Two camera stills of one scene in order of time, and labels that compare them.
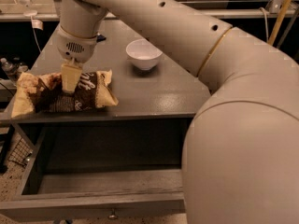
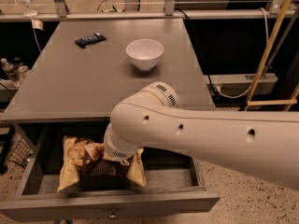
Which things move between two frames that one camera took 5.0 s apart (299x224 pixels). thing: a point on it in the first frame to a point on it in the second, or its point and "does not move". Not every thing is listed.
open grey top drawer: (107, 167) does not move
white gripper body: (76, 49) to (121, 153)
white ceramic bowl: (144, 53) does not move
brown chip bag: (44, 91) to (85, 164)
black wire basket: (21, 153) does not move
